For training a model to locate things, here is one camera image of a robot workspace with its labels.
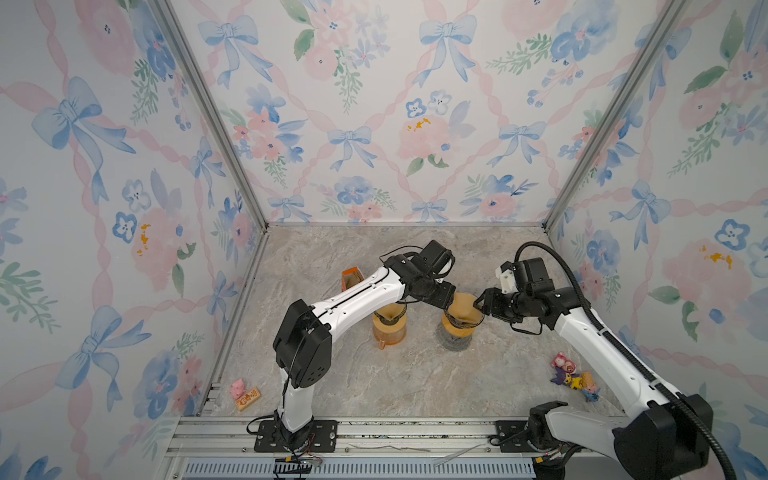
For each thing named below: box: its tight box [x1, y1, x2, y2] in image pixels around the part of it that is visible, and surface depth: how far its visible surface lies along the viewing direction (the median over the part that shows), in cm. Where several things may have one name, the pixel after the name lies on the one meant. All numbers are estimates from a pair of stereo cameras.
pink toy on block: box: [230, 378, 261, 411], surface depth 81 cm
